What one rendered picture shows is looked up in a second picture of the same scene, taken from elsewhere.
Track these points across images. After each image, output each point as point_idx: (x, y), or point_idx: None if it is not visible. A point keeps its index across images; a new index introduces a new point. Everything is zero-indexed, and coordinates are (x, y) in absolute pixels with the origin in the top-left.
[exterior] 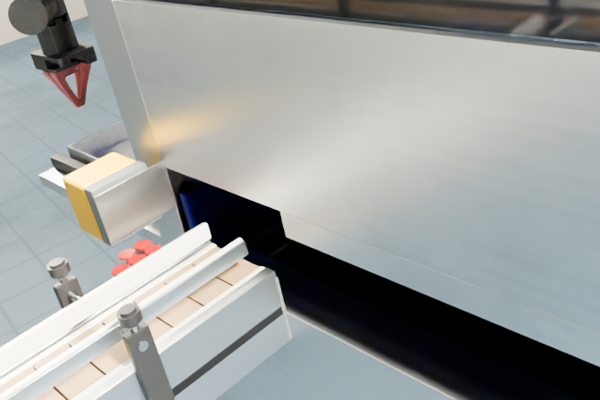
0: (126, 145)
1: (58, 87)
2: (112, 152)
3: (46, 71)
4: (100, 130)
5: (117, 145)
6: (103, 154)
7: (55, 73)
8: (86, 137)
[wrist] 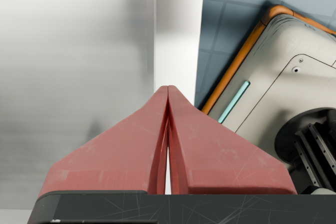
0: (115, 73)
1: (182, 119)
2: (112, 36)
3: (205, 190)
4: (151, 68)
5: (133, 62)
6: (126, 20)
7: (39, 194)
8: (148, 21)
